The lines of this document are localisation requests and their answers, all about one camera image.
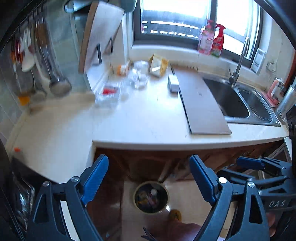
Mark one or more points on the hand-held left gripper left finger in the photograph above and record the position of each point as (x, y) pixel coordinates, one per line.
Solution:
(94, 183)

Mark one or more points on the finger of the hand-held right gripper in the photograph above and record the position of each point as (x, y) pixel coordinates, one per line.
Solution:
(235, 176)
(249, 163)

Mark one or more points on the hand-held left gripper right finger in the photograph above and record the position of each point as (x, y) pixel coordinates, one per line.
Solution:
(203, 183)

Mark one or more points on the black trash bin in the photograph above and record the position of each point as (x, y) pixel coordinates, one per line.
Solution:
(138, 193)

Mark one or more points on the clear bottle with red label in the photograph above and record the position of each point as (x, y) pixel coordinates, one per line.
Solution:
(108, 91)

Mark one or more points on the white cardboard box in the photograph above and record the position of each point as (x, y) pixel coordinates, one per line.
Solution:
(173, 84)

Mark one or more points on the yellow snack bag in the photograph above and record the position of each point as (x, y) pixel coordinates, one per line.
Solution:
(157, 67)

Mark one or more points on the yellow slipper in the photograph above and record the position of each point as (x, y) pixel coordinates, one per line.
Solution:
(175, 215)

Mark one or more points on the person's leg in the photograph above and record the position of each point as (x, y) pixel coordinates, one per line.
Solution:
(175, 231)

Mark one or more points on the pink mat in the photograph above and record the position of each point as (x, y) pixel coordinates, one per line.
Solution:
(268, 99)

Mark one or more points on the stainless steel sink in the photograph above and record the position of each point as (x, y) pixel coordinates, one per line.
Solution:
(229, 99)

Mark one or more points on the steel kettle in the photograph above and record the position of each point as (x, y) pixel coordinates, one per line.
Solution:
(285, 104)

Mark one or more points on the pink pitcher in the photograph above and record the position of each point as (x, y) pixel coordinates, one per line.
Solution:
(275, 89)

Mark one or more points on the steel faucet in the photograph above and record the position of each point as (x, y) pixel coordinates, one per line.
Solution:
(238, 67)

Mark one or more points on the steel ladle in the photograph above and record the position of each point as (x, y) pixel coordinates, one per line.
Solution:
(60, 87)

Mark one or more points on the orange scrubber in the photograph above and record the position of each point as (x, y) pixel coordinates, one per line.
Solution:
(23, 100)

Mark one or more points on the small orange capped bottle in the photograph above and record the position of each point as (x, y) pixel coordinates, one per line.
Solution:
(123, 69)

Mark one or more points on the mesh strainer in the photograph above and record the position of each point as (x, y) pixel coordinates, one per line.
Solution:
(24, 85)

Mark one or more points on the red spray bottle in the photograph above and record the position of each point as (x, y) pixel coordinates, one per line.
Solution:
(218, 45)

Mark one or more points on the black cutting board stand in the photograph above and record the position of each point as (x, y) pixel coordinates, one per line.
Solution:
(99, 54)

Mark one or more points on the pink dish soap bottle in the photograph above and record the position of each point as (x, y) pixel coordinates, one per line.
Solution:
(205, 41)

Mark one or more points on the white rice spoon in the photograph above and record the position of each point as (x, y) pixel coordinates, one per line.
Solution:
(28, 64)

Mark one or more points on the wooden cutting board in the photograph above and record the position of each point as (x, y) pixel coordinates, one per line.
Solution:
(101, 32)

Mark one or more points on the window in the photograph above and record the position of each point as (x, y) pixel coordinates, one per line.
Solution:
(214, 9)

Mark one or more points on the blue-grey utensil holder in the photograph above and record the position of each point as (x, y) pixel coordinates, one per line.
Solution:
(129, 4)

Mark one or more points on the white wall socket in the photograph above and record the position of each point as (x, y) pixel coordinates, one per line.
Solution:
(270, 67)

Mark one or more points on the white wall panel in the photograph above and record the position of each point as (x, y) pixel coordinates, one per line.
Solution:
(257, 61)

